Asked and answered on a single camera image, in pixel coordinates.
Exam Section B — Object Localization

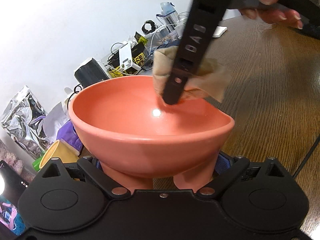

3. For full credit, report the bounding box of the orange bowl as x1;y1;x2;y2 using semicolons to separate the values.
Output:
68;76;234;191

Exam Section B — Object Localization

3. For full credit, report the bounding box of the beige cleaning cloth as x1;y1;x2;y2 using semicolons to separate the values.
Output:
152;46;232;102

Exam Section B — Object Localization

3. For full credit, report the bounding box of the person right hand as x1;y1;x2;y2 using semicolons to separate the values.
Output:
239;0;303;29

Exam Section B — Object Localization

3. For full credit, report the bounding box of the silver laptop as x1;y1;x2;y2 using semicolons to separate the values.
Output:
212;26;227;38

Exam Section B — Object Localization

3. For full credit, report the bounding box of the yellow ceramic mug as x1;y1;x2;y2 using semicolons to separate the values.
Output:
39;139;80;169

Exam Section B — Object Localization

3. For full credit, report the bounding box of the clear water bottle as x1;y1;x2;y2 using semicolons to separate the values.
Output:
156;2;177;32

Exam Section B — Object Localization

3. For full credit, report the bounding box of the purple tissue pack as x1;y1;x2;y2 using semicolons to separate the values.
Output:
56;120;84;153

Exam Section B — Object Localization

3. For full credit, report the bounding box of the green plastic item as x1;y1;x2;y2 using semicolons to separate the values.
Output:
32;155;44;172

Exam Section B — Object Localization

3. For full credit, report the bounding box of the black tablet with screen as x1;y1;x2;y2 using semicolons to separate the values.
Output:
1;160;29;239

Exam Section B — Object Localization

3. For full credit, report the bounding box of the silver foil bag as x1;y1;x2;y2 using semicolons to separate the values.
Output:
1;86;52;159

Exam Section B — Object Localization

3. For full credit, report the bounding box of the black cylindrical speaker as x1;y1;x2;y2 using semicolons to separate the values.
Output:
74;57;109;88

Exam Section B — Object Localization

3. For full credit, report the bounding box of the white power adapter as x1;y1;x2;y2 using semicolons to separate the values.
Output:
118;41;141;76

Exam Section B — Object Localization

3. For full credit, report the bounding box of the yellow black cable bundle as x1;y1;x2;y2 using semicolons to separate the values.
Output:
107;31;156;79

